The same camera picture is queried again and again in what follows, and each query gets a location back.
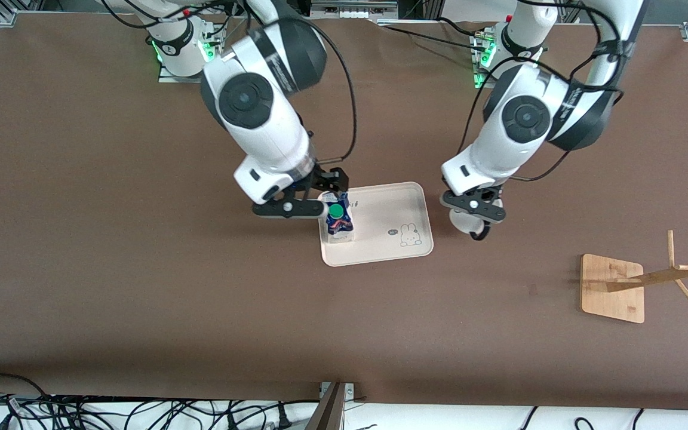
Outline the white smiley face cup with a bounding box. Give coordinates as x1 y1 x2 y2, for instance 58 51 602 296
449 200 503 242

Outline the blue white milk carton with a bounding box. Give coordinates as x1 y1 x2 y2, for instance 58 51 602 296
318 189 357 243

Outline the cream rabbit print tray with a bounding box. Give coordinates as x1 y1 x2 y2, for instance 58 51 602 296
317 182 434 268

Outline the wooden cup stand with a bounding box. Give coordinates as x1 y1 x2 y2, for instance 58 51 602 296
580 230 688 324

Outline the grey power strip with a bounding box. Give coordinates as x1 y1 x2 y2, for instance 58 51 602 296
311 0 400 19

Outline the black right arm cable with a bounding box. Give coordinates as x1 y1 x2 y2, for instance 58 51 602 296
96 0 358 164

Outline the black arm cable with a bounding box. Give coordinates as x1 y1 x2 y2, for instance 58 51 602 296
457 0 626 183
96 0 358 164

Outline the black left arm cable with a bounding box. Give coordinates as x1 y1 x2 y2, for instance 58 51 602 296
457 0 626 183

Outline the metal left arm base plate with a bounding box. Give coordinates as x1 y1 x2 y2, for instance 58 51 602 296
471 31 538 91

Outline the black table cable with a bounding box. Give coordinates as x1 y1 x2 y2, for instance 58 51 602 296
437 17 483 38
379 24 488 50

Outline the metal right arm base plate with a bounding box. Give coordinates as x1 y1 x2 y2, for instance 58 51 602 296
158 17 222 84

